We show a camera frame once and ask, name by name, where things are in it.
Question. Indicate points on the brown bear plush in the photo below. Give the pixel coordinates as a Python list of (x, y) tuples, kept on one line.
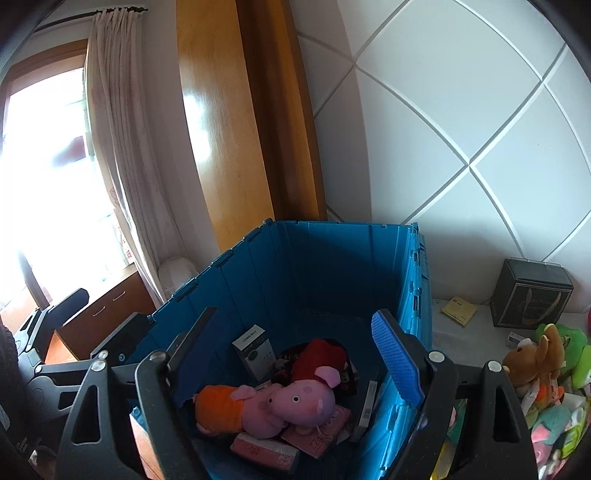
[(538, 357)]

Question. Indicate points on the blue plastic crate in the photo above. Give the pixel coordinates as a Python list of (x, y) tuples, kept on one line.
[(323, 267)]

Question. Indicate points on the white rounded appliance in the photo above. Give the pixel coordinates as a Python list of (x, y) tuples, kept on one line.
[(178, 277)]

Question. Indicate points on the wooden cabinet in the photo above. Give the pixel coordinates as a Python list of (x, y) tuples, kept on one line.
[(111, 309)]

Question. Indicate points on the black box with gold print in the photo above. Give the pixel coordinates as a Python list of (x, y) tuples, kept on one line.
[(531, 295)]

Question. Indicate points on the small yellow box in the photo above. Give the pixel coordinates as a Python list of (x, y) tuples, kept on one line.
[(458, 311)]

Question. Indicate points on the window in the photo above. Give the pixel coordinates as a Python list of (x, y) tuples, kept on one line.
[(41, 184)]

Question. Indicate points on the pig plush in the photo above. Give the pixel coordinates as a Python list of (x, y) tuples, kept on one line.
[(295, 401), (318, 357)]

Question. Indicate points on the large pink tissue pack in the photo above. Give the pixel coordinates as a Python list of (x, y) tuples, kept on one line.
[(318, 436)]

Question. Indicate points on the white and black box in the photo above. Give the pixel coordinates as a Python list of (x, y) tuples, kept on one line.
[(254, 350)]

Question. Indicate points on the wooden wardrobe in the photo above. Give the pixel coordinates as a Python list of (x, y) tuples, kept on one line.
[(231, 115)]

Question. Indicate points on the black green white carton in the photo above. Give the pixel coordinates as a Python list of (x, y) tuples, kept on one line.
[(367, 410)]

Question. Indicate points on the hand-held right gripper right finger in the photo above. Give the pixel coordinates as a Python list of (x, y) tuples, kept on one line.
[(397, 355)]

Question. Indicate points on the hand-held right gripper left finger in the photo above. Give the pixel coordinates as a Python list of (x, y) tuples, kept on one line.
[(189, 337)]

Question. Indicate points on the black office chair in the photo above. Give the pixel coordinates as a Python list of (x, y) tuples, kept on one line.
[(64, 307)]

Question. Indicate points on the yellow plush toy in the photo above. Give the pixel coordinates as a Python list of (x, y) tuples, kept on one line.
[(441, 459)]

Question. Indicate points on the beige curtain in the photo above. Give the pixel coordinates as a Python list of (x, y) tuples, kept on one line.
[(124, 161)]

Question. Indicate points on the green plush toy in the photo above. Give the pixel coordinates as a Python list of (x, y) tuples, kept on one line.
[(575, 346)]

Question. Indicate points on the teal plush toy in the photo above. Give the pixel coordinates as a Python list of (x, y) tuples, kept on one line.
[(551, 422)]

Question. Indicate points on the small white blue box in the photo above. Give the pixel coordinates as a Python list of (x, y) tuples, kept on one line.
[(517, 340)]

